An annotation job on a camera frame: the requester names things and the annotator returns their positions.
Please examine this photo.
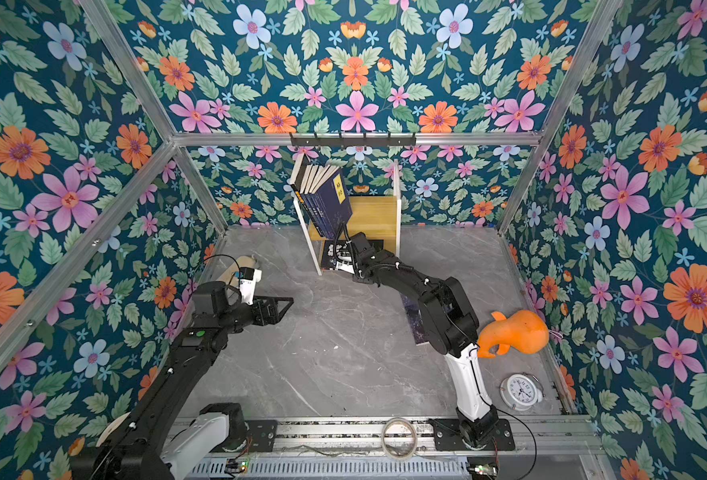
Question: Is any beige oblong pad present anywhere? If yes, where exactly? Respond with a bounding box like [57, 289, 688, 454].
[216, 256, 258, 287]

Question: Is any wooden white bookshelf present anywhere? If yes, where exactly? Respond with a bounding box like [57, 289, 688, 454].
[291, 162, 401, 274]

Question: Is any orange gourd toy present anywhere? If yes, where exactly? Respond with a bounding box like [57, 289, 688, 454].
[477, 310, 549, 359]

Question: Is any black wolf cover book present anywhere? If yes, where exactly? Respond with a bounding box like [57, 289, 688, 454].
[319, 240, 352, 271]

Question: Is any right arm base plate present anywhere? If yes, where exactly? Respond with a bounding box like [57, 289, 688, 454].
[429, 418, 515, 451]

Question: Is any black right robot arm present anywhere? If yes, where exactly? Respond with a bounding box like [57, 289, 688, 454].
[338, 227, 499, 450]

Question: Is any black book on shelf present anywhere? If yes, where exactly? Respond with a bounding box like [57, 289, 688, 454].
[289, 153, 312, 226]

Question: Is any blue book yellow label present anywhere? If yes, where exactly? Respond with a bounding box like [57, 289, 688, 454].
[309, 165, 330, 238]
[295, 160, 321, 238]

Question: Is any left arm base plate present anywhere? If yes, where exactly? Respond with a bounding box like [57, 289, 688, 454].
[210, 420, 278, 455]

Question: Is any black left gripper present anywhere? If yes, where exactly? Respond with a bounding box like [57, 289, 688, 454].
[215, 293, 293, 336]

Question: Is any dark portrait book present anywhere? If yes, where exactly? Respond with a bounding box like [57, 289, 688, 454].
[401, 295, 429, 346]

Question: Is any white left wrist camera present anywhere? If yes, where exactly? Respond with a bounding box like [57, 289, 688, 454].
[237, 267, 262, 305]

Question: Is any tape roll ring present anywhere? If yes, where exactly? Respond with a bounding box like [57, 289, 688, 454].
[380, 418, 419, 461]

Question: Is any cream round clock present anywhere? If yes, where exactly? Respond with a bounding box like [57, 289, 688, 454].
[95, 413, 129, 447]

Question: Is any black hook rail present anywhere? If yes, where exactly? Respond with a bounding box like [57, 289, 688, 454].
[289, 133, 417, 148]

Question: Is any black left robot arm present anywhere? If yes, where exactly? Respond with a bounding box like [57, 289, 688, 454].
[71, 281, 294, 479]

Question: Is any white alarm clock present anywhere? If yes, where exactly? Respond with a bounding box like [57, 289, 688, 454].
[499, 373, 543, 411]

